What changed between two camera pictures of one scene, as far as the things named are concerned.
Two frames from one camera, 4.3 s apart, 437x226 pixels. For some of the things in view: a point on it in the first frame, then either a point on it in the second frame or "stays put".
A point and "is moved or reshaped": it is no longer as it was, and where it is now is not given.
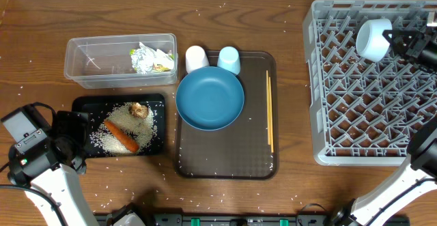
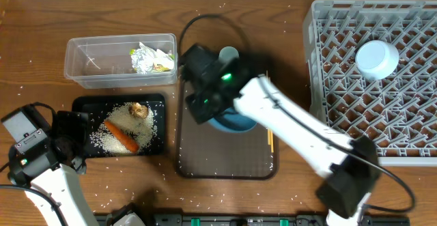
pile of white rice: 143,130 stays put
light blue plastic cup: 229,58 stays put
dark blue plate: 209,98 is moved or reshaped
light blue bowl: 371,42 to 376,59
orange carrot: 130,144 stays put
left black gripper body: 75,134 stays put
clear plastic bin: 122,61 stays put
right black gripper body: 425,50 to 205,106
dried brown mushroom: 138,110 stays put
